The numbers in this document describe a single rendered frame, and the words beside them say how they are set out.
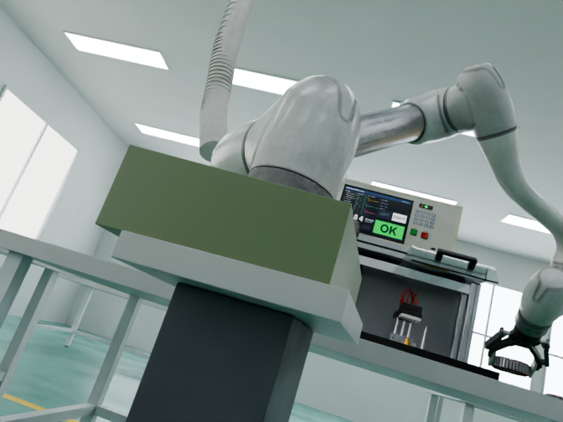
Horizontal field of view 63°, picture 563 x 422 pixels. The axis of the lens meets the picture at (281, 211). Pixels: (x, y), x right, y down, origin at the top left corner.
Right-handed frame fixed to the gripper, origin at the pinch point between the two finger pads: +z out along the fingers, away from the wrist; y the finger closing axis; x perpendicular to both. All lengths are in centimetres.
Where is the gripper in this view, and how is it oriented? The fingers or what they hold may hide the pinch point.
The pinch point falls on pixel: (510, 364)
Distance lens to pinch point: 169.2
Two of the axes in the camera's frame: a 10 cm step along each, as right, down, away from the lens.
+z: 0.4, 7.7, 6.4
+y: 9.3, 2.1, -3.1
